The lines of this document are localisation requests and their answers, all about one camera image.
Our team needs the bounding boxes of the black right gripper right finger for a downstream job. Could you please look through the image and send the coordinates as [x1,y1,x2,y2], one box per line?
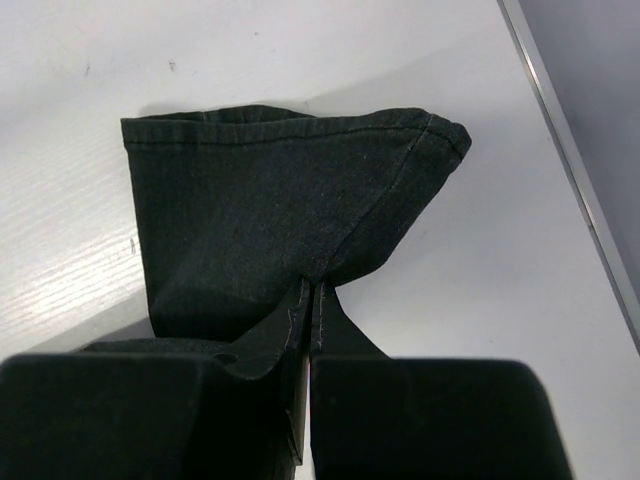
[310,283,572,479]

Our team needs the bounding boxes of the black trousers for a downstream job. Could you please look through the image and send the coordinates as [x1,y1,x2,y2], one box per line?
[78,105,472,377]

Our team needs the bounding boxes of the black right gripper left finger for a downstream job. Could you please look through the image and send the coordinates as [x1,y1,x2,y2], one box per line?
[1,284,313,479]

